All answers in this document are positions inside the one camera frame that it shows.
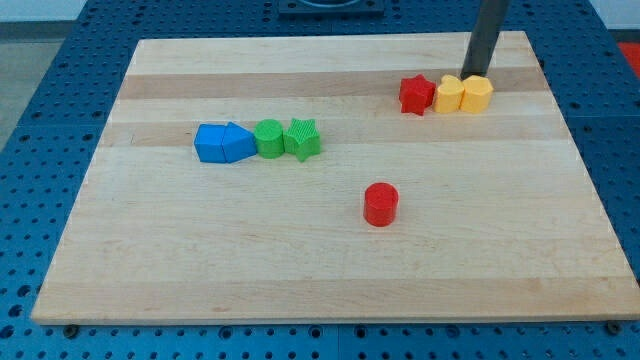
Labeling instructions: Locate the wooden board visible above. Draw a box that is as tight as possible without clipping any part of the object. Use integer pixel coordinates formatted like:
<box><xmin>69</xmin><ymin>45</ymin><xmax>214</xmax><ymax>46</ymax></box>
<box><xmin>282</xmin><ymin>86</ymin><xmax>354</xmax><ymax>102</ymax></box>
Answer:
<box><xmin>31</xmin><ymin>31</ymin><xmax>639</xmax><ymax>325</ymax></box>

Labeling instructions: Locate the yellow hexagon block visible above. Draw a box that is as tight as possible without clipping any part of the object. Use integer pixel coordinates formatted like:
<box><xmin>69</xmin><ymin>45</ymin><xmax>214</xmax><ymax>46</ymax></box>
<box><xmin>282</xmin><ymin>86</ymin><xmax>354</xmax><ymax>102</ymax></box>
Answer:
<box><xmin>460</xmin><ymin>75</ymin><xmax>494</xmax><ymax>113</ymax></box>

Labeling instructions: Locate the red cylinder block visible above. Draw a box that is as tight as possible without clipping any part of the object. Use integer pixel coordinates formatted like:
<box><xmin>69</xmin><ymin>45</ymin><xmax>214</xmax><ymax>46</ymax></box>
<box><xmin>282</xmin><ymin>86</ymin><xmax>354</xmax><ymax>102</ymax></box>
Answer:
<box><xmin>363</xmin><ymin>182</ymin><xmax>399</xmax><ymax>227</ymax></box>

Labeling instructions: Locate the green star block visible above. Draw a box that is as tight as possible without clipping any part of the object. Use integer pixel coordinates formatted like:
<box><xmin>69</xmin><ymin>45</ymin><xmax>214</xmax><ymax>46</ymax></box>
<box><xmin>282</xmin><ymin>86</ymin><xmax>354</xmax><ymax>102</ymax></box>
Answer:
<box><xmin>283</xmin><ymin>118</ymin><xmax>321</xmax><ymax>162</ymax></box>

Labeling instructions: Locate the blue cube block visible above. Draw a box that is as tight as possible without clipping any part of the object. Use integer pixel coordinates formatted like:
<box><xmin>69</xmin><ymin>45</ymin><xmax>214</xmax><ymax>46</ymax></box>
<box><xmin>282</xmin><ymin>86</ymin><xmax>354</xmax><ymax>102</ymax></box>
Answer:
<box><xmin>193</xmin><ymin>124</ymin><xmax>226</xmax><ymax>163</ymax></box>

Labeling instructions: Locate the yellow heart block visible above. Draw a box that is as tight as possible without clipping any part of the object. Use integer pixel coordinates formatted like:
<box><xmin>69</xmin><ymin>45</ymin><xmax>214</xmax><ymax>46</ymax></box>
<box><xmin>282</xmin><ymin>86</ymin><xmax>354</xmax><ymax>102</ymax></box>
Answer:
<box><xmin>433</xmin><ymin>75</ymin><xmax>464</xmax><ymax>113</ymax></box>

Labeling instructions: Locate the blue pentagon block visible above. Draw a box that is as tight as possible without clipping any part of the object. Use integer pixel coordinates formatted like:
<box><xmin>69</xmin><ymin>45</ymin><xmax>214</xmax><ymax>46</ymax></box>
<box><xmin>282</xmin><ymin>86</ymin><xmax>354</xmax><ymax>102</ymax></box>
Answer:
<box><xmin>222</xmin><ymin>122</ymin><xmax>257</xmax><ymax>163</ymax></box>

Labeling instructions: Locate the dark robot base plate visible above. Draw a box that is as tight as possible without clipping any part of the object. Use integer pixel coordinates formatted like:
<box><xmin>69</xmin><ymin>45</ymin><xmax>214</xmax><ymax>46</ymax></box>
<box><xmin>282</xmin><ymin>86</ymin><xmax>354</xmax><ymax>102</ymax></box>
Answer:
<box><xmin>276</xmin><ymin>0</ymin><xmax>385</xmax><ymax>18</ymax></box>

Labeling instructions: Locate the red star block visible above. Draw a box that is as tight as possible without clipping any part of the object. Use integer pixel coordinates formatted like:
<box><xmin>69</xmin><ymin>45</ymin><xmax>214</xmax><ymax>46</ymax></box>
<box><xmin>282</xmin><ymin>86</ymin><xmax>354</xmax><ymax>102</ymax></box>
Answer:
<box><xmin>398</xmin><ymin>74</ymin><xmax>436</xmax><ymax>116</ymax></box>

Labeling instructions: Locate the green cylinder block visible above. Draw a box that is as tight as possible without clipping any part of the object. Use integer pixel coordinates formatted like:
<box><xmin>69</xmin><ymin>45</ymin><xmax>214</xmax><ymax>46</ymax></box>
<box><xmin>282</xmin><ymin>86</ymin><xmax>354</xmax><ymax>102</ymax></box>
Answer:
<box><xmin>254</xmin><ymin>119</ymin><xmax>284</xmax><ymax>159</ymax></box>

